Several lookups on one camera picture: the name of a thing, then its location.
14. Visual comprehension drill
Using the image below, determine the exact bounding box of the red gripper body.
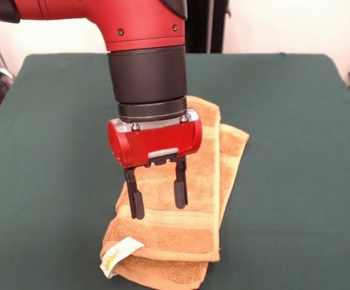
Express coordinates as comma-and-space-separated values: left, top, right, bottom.
107, 117, 203, 169

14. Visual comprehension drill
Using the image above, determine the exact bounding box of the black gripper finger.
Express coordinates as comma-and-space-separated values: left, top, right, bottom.
122, 166, 145, 220
171, 157, 189, 210

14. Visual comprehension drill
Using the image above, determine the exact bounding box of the orange terry towel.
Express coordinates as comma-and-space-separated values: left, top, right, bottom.
98, 95, 250, 290

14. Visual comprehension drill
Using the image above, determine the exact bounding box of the dark green table cloth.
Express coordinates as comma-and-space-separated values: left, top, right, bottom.
0, 53, 350, 290

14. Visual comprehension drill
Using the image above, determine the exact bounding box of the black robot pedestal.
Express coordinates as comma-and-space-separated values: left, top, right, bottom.
184, 0, 231, 54

